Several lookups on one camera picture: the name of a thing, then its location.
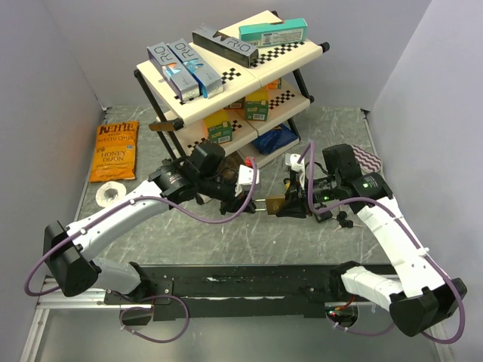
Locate purple wavy sponge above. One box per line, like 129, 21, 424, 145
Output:
351, 145, 383, 173

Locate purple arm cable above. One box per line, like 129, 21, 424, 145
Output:
297, 141, 467, 345
23, 158, 260, 297

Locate blue snack bag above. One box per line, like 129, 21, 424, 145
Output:
252, 124, 298, 155

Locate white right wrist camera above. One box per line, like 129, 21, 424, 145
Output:
284, 153, 306, 173

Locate black round padlock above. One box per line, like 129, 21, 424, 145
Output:
313, 211, 333, 223

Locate green yellow box rear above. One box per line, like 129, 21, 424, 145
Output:
245, 87, 269, 121

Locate green yellow box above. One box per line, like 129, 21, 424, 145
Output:
245, 87, 269, 121
203, 109, 233, 144

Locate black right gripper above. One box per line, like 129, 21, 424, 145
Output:
275, 172, 340, 219

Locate large brass padlock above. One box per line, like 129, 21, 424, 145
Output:
254, 195, 285, 215

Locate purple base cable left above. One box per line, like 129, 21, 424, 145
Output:
118, 293, 189, 343

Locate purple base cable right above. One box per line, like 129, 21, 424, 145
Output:
327, 297, 395, 337

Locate yellow padlock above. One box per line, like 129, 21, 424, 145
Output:
283, 178, 293, 193

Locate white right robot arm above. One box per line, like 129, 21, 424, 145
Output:
285, 142, 467, 345

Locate white tape roll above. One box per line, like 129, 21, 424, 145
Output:
95, 181, 127, 208

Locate brown wooden-handled tool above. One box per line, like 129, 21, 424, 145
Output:
149, 118, 184, 132

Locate black-headed key bunch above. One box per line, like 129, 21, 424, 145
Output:
334, 210, 356, 232

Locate cream three-tier shelf rack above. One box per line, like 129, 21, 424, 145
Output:
134, 10, 331, 207

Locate dark grey R+O box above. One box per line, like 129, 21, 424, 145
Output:
192, 26, 259, 68

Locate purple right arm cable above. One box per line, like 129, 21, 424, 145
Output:
297, 141, 467, 345

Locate purple R+O box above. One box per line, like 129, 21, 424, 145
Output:
146, 42, 200, 102

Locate teal toothpaste box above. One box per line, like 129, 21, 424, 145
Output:
238, 18, 307, 48

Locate orange Kettle chips bag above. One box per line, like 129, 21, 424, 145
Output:
89, 121, 139, 183

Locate brown packaged item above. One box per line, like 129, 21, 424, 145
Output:
220, 152, 242, 182

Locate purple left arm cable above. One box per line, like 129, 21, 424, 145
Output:
23, 158, 260, 297

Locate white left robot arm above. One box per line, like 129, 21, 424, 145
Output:
44, 141, 259, 303

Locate green yellow box front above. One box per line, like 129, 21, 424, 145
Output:
203, 109, 233, 144

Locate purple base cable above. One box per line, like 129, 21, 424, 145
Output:
118, 293, 189, 343
327, 297, 395, 337

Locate blue R+O box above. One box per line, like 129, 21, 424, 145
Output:
168, 38, 223, 98

